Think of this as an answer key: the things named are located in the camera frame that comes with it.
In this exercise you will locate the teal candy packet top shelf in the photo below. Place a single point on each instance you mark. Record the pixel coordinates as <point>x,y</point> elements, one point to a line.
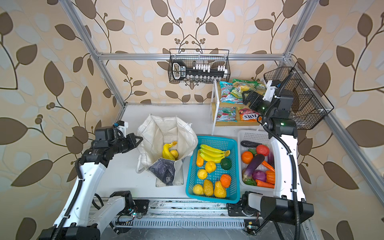
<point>226,96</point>

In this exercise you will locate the teal plastic fruit basket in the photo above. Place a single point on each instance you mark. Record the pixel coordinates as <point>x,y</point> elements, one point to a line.
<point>233,191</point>

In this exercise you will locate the white wooden two-tier shelf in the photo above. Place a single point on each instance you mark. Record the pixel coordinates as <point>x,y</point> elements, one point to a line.
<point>216,104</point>

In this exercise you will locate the white plastic vegetable basket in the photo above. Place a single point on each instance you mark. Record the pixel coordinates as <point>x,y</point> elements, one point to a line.
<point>278,158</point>

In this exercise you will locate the black keyboard toy in basket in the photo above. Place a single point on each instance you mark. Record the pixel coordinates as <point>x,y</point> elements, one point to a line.
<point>180,71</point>

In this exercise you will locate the orange carrot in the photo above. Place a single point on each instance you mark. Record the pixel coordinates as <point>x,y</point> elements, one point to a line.
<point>268,166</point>
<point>264,184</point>

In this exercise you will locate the purple onion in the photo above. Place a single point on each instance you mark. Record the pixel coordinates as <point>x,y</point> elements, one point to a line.
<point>259,175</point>

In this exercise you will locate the orange carrot-like fruit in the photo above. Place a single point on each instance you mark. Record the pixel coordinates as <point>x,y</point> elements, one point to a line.
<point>200,160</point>

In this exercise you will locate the yellow-brown potato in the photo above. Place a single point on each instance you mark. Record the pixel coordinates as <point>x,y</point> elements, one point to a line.
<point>208,188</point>

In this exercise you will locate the yellow lemon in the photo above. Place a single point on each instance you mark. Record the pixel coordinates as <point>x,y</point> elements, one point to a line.
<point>202,174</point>
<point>198,190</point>
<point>175,154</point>

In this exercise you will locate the black wire basket wall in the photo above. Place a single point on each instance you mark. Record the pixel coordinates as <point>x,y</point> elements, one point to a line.
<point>217,57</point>
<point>310,103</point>

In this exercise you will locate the white canvas grocery bag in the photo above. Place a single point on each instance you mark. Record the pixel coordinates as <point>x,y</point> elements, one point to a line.
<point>167,142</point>

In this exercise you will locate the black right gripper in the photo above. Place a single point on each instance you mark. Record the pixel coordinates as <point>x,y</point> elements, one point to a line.
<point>252,95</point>

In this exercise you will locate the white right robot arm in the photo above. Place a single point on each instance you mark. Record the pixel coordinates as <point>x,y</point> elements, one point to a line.
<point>286,201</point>

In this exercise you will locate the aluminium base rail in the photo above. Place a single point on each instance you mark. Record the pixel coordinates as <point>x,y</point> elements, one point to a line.
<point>177,213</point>

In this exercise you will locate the black wire basket right wall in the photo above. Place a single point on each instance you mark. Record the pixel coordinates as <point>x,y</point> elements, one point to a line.
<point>310,103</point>

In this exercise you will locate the dark cucumber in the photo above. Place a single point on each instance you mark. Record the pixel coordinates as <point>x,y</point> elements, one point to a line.
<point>249,144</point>

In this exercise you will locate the yellow orange fruit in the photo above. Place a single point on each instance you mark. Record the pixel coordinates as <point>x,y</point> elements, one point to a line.
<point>210,166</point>

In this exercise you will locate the yellow banana bunch back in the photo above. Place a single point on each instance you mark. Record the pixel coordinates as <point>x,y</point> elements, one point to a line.
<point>210,154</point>

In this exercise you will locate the orange Fox's candy packet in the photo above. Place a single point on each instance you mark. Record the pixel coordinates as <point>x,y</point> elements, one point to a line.
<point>248,115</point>

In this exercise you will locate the yellow banana bunch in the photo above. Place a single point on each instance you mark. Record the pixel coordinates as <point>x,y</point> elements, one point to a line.
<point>166,151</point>
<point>210,154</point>

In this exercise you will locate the red tomato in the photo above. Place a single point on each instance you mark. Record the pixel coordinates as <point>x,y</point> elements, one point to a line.
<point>262,150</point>

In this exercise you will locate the black wire basket back wall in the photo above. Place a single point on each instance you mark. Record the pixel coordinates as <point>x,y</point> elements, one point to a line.
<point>217,57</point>

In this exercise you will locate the teal candy packet shelf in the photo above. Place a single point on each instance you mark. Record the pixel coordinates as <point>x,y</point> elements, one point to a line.
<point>226,96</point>
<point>226,115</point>

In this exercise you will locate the green pepper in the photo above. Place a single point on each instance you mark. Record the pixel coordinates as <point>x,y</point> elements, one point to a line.
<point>250,182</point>

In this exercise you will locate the green yellow tea packet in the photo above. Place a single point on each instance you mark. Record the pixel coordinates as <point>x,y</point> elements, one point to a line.
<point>240,86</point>

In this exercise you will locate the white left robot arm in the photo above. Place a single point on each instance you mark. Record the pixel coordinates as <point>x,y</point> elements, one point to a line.
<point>74,222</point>

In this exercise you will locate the teal candy packet lower shelf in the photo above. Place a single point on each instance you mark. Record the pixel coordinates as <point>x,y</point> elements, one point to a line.
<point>226,115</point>

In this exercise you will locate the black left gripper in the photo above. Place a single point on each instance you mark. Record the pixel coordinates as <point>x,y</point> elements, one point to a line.
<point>133,135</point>

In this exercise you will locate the yellow banana bunch front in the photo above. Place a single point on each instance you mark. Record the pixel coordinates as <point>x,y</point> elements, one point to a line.
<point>166,151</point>

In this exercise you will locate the yellow pear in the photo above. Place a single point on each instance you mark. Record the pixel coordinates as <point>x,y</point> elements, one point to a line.
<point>220,191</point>

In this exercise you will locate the purple eggplant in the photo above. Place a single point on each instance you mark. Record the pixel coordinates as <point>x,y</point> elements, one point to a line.
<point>257,160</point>

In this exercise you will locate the orange tangerine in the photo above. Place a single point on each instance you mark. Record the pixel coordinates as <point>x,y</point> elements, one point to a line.
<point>247,157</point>

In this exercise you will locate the orange persimmon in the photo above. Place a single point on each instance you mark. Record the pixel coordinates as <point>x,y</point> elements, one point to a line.
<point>226,180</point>

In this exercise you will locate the yellow lemon bottom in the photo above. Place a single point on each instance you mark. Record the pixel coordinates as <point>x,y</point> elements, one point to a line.
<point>198,190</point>

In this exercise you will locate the green avocado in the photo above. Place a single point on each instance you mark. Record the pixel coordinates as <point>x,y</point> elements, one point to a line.
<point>226,164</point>

